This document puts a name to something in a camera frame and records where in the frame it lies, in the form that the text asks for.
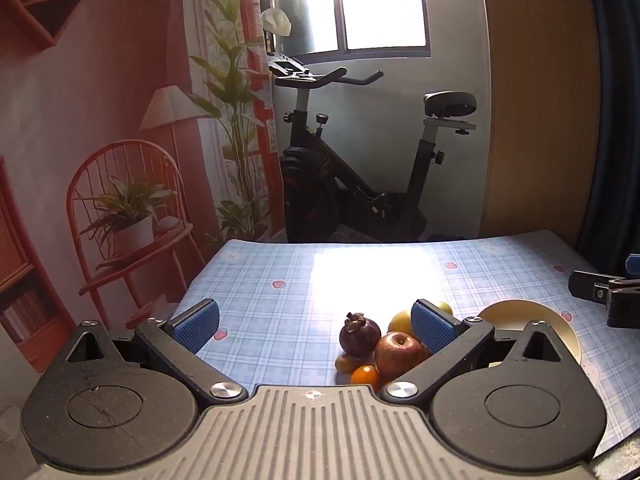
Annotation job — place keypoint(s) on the white cap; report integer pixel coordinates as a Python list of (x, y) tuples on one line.
[(275, 22)]

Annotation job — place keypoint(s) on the light fuzzy towel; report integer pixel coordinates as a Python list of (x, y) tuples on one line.
[(622, 460)]

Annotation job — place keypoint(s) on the pale yellow bowl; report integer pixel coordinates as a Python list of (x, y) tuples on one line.
[(510, 312)]

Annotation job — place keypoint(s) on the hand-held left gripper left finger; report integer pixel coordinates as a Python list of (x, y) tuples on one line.
[(197, 327)]

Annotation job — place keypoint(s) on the yellow orange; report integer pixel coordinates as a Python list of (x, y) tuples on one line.
[(400, 322)]

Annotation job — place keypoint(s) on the small yellow-green fruit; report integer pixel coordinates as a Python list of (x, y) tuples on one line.
[(344, 363)]

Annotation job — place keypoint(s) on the small tangerine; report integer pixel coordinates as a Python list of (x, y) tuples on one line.
[(365, 376)]

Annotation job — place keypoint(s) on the black exercise bike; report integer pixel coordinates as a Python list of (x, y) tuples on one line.
[(310, 195)]

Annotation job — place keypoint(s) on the blue plaid tablecloth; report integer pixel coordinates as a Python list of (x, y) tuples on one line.
[(300, 285)]

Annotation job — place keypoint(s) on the window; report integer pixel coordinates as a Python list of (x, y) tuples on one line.
[(385, 5)]

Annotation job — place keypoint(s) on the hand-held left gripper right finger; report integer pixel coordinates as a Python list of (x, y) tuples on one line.
[(432, 327)]

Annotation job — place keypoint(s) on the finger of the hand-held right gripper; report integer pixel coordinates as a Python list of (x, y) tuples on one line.
[(587, 286)]

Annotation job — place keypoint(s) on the red apple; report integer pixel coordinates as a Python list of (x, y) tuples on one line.
[(397, 355)]

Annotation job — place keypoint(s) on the wooden panel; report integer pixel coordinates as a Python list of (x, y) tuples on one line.
[(540, 110)]

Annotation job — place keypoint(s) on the dark purple mangosteen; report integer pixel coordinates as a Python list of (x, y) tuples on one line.
[(360, 337)]

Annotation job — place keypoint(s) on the dark blue curtain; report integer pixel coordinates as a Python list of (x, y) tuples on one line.
[(620, 110)]

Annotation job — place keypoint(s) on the green apple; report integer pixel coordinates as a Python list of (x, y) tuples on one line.
[(445, 308)]

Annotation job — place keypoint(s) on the red room wall poster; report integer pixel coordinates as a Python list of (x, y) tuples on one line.
[(75, 110)]

